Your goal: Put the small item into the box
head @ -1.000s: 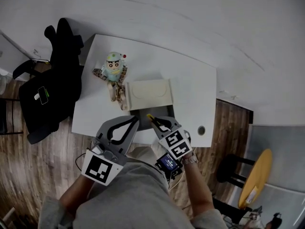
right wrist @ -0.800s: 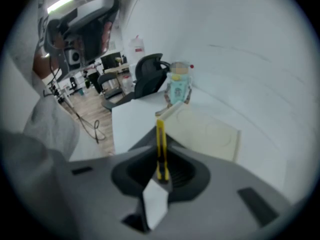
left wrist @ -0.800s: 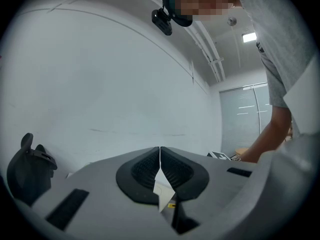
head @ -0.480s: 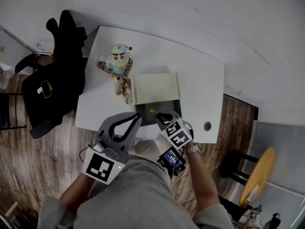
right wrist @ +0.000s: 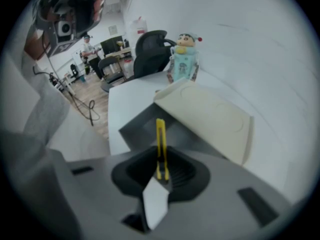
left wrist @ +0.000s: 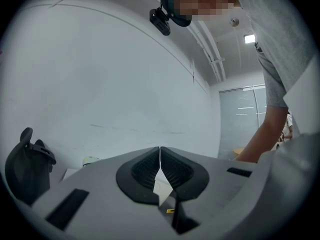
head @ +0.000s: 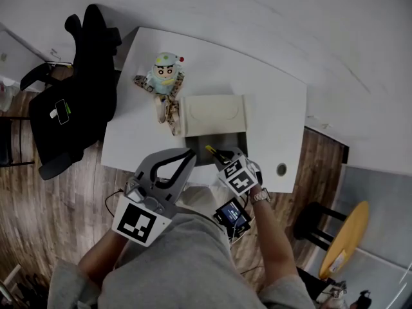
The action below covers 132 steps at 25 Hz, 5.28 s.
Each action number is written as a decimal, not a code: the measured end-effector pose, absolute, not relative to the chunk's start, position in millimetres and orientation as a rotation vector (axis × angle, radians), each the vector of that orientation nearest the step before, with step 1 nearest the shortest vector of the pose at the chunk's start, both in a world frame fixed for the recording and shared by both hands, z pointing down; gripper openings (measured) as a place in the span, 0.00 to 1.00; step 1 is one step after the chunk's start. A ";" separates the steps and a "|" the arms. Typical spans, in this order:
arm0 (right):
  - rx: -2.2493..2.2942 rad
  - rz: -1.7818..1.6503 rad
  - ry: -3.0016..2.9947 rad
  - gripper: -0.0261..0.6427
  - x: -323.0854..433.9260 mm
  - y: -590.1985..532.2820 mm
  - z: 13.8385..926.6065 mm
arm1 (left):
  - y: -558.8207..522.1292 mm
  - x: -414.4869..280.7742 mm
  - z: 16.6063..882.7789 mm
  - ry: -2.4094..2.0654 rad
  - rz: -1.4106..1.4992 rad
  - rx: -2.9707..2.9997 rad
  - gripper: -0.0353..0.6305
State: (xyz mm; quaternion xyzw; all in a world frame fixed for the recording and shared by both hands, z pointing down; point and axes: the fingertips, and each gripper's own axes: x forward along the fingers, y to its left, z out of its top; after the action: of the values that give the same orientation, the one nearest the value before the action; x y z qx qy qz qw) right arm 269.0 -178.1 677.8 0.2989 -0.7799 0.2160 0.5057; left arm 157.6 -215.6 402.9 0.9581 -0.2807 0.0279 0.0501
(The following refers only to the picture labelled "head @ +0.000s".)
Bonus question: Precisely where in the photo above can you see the person's grey shirt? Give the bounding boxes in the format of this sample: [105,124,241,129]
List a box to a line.
[48,212,323,309]

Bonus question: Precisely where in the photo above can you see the white rectangular desk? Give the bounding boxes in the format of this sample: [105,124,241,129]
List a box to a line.
[100,26,308,194]

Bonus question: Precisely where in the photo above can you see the pack of plastic bottles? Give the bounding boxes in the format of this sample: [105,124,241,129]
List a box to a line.
[0,79,20,112]

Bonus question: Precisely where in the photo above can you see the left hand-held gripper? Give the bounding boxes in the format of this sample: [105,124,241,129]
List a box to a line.
[111,147,198,248]

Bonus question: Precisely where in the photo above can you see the person's right forearm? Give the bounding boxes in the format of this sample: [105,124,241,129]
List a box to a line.
[249,185,300,291]

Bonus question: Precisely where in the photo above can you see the round wooden table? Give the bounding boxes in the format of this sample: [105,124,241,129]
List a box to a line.
[293,200,371,281]

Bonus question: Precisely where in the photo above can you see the person's light trousers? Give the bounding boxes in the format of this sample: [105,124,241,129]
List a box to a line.
[178,183,226,220]

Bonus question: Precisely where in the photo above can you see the patterned bottle strap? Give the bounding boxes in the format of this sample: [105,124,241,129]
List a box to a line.
[133,72,186,137]

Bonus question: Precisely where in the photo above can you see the cartoon boy plush toy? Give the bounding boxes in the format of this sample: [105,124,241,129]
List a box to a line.
[146,51,186,95]

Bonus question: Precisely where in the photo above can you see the silver wristwatch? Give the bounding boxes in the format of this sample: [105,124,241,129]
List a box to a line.
[249,187,272,205]

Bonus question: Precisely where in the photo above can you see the yellow and white packet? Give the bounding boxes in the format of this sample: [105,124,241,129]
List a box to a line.
[328,248,348,274]

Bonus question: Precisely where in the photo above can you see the person's left forearm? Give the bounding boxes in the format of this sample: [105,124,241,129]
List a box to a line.
[77,227,133,289]

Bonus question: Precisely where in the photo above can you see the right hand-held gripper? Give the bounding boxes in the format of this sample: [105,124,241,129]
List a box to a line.
[214,146,264,197]

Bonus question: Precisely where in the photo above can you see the grey box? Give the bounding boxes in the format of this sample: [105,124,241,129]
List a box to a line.
[178,94,250,167]

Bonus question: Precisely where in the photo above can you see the small black screen device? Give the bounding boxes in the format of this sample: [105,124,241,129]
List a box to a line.
[212,197,252,238]

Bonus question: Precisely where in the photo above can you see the black smartphone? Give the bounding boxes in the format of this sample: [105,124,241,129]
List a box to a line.
[54,98,72,126]

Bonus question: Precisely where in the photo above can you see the black office chair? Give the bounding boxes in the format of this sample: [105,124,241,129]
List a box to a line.
[19,4,122,182]

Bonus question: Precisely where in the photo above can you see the black folding chair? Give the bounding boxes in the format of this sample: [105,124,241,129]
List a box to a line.
[0,116,35,169]

